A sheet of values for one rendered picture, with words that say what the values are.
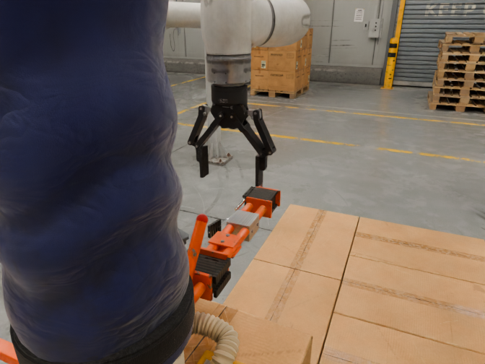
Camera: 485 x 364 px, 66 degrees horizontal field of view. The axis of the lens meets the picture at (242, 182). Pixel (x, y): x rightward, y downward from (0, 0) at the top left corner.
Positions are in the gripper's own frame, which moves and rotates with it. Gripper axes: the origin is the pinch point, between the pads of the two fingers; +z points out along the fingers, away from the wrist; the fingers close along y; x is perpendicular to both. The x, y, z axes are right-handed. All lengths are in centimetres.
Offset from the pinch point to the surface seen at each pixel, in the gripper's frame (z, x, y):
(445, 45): 9, 705, 95
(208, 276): 11.7, -21.1, 4.5
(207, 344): 27.4, -22.6, 4.3
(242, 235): 13.8, -2.0, 3.6
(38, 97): -27, -50, 6
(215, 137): 91, 301, -156
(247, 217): 13.0, 5.2, 2.0
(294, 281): 68, 54, 4
